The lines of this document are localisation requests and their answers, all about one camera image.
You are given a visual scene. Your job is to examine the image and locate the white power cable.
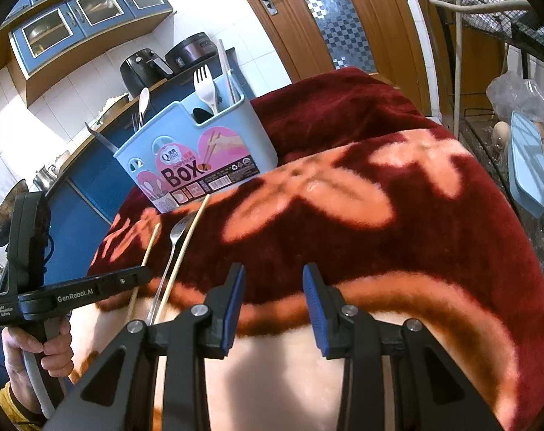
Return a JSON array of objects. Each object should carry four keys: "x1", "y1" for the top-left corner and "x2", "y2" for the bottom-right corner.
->
[{"x1": 426, "y1": 0, "x2": 531, "y2": 138}]

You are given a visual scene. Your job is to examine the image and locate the blue wall cabinet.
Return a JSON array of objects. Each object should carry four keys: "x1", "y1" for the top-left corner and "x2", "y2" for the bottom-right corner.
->
[{"x1": 0, "y1": 0, "x2": 172, "y2": 104}]

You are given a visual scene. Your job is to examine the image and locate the black wire rack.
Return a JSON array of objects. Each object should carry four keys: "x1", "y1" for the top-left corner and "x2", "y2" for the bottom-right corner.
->
[{"x1": 428, "y1": 0, "x2": 544, "y2": 273}]

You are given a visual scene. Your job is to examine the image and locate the red floral fleece blanket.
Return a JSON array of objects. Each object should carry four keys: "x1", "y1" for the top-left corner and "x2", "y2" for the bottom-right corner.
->
[{"x1": 67, "y1": 65, "x2": 544, "y2": 431}]

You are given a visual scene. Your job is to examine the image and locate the person's left hand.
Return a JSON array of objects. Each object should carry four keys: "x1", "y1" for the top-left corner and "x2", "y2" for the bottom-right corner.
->
[{"x1": 1, "y1": 317, "x2": 73, "y2": 413}]

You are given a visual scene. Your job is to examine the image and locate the steel kettle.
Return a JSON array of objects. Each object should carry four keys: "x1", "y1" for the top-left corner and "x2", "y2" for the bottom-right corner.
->
[{"x1": 33, "y1": 166, "x2": 57, "y2": 192}]

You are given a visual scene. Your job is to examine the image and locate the steel door handle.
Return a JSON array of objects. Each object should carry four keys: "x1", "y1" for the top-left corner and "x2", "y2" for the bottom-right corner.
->
[{"x1": 260, "y1": 0, "x2": 278, "y2": 16}]

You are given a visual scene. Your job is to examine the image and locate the bowl of popcorn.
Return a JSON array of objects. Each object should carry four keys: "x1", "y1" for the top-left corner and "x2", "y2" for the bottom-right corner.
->
[{"x1": 96, "y1": 92, "x2": 130, "y2": 126}]

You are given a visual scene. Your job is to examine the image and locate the blue plastic utensil box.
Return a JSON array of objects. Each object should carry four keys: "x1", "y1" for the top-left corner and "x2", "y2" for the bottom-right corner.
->
[{"x1": 114, "y1": 75, "x2": 278, "y2": 213}]

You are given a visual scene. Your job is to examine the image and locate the wooden door with glass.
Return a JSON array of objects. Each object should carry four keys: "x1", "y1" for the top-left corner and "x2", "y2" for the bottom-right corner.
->
[{"x1": 247, "y1": 0, "x2": 432, "y2": 115}]

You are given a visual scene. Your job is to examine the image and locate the small steel fork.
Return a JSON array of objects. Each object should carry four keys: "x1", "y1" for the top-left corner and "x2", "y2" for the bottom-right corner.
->
[{"x1": 145, "y1": 212, "x2": 195, "y2": 325}]

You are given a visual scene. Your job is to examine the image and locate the beige plastic spoon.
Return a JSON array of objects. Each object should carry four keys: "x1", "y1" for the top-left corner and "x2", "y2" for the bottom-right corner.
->
[{"x1": 138, "y1": 87, "x2": 150, "y2": 128}]

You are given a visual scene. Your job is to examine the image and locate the light blue box lid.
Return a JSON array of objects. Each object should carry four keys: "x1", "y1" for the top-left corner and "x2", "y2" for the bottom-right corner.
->
[{"x1": 508, "y1": 111, "x2": 544, "y2": 219}]

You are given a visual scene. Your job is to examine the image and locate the large steel fork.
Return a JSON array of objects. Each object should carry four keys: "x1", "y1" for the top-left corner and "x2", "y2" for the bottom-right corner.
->
[{"x1": 131, "y1": 113, "x2": 140, "y2": 133}]

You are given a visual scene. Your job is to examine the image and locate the wooden chopstick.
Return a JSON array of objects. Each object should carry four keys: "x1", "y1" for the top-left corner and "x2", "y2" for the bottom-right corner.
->
[
  {"x1": 149, "y1": 194, "x2": 212, "y2": 325},
  {"x1": 124, "y1": 222, "x2": 163, "y2": 324}
]

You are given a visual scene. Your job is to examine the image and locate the yellow sleeved left forearm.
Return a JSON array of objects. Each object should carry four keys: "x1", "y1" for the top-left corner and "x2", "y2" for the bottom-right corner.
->
[{"x1": 0, "y1": 383, "x2": 47, "y2": 431}]

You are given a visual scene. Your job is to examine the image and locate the blue base cabinets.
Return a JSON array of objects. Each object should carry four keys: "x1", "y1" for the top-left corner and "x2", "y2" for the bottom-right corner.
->
[{"x1": 0, "y1": 47, "x2": 255, "y2": 391}]

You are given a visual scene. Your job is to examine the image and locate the black wok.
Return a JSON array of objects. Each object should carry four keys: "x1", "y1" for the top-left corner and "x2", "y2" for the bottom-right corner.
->
[{"x1": 0, "y1": 179, "x2": 28, "y2": 247}]

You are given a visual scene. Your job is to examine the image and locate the dark rice cooker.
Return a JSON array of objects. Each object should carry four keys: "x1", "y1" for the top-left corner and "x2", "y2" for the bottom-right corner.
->
[{"x1": 165, "y1": 32, "x2": 217, "y2": 73}]

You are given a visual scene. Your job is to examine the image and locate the pink plastic fork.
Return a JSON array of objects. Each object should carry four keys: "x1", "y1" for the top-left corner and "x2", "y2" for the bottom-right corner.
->
[{"x1": 193, "y1": 64, "x2": 218, "y2": 115}]

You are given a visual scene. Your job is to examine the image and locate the black air fryer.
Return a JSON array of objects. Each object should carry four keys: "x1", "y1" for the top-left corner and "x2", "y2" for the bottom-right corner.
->
[{"x1": 120, "y1": 48, "x2": 174, "y2": 97}]

